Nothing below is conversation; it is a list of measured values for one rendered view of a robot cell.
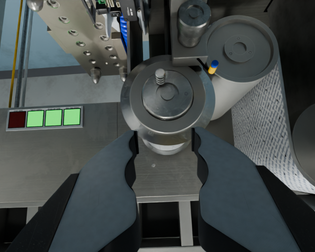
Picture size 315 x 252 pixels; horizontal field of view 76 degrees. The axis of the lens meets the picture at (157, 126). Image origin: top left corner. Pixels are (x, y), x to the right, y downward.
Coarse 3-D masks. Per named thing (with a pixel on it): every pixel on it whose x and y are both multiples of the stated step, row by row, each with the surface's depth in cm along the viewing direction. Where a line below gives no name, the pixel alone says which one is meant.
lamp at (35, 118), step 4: (28, 112) 66; (32, 112) 66; (36, 112) 65; (40, 112) 65; (28, 116) 65; (32, 116) 65; (36, 116) 65; (40, 116) 65; (28, 120) 65; (32, 120) 65; (36, 120) 65; (40, 120) 65; (28, 124) 65; (32, 124) 65; (36, 124) 65; (40, 124) 65
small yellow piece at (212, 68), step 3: (198, 60) 29; (213, 60) 25; (216, 60) 25; (201, 63) 28; (213, 63) 25; (216, 63) 25; (204, 66) 28; (210, 66) 26; (213, 66) 25; (216, 66) 25; (207, 69) 28; (210, 69) 26; (213, 69) 26; (210, 72) 27; (213, 72) 27
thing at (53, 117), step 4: (48, 112) 65; (52, 112) 65; (56, 112) 65; (60, 112) 65; (48, 116) 65; (52, 116) 65; (56, 116) 65; (60, 116) 65; (48, 120) 65; (52, 120) 65; (56, 120) 65; (60, 120) 65; (48, 124) 64; (52, 124) 64; (56, 124) 64; (60, 124) 64
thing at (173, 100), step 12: (168, 72) 30; (144, 84) 30; (156, 84) 30; (168, 84) 30; (180, 84) 30; (144, 96) 29; (156, 96) 29; (168, 96) 29; (180, 96) 29; (192, 96) 29; (156, 108) 29; (168, 108) 29; (180, 108) 29
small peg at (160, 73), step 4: (160, 68) 27; (156, 72) 27; (160, 72) 27; (164, 72) 27; (156, 76) 27; (160, 76) 27; (164, 76) 27; (156, 80) 29; (160, 80) 28; (164, 80) 29; (160, 84) 29
